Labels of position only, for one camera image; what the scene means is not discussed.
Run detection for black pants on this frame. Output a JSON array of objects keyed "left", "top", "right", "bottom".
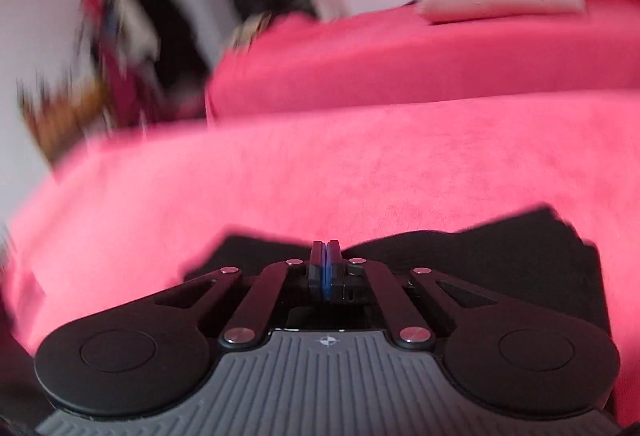
[{"left": 172, "top": 208, "right": 610, "bottom": 349}]

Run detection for near pink bed blanket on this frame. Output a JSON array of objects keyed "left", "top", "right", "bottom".
[{"left": 3, "top": 90, "right": 639, "bottom": 423}]

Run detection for pink bed blanket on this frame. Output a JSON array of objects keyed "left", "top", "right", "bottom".
[
  {"left": 205, "top": 2, "right": 639, "bottom": 122},
  {"left": 3, "top": 90, "right": 639, "bottom": 423}
]

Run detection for wooden side shelf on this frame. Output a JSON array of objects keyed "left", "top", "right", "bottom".
[{"left": 16, "top": 72, "right": 110, "bottom": 166}]

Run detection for clothes rack with garments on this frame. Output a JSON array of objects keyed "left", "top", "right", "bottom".
[{"left": 77, "top": 0, "right": 210, "bottom": 128}]

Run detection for far pink bed blanket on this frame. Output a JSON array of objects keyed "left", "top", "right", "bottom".
[{"left": 205, "top": 2, "right": 639, "bottom": 122}]

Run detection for beige cloth on bed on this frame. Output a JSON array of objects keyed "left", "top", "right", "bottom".
[{"left": 224, "top": 12, "right": 272, "bottom": 53}]

